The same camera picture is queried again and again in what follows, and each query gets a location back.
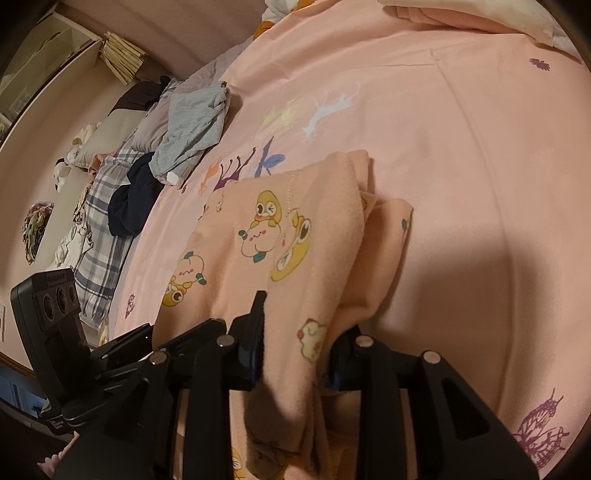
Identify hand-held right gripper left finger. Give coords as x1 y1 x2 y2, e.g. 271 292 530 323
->
53 291 267 480

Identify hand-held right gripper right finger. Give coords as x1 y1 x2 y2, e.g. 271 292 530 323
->
327 325 539 480

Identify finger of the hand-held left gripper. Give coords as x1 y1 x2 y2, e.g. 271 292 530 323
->
62 318 228 422
90 323 154 364

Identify pink cartoon print garment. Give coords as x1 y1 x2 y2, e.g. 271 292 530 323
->
154 148 415 480

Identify white crumpled clothes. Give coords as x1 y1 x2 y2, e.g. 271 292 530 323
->
54 225 85 269

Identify plaid blanket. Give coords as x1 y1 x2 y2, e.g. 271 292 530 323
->
74 138 160 320

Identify pile of colourful cloth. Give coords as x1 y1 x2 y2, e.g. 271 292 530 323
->
21 200 55 265

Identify navy garment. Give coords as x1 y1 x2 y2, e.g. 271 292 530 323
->
108 152 163 237

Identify black and white plush toy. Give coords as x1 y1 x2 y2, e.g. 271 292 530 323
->
52 156 74 193

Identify beige pillow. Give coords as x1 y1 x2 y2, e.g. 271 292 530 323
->
74 108 140 169

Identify grey garment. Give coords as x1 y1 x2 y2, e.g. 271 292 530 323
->
150 81 230 188

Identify grey-mauve cloth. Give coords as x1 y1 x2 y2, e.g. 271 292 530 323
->
131 76 182 154

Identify pink animal print bed sheet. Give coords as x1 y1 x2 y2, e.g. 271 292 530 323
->
99 0 591 480

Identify dark brown garment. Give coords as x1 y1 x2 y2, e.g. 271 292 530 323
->
113 78 172 112

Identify white cabinet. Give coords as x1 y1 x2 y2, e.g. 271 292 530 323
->
0 11 103 149

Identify stack of yellowed papers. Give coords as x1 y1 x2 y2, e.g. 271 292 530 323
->
99 31 149 86

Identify white and orange plush toy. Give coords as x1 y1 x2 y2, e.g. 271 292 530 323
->
261 0 306 24

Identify cream and pink duvet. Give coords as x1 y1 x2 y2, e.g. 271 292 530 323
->
379 0 583 62

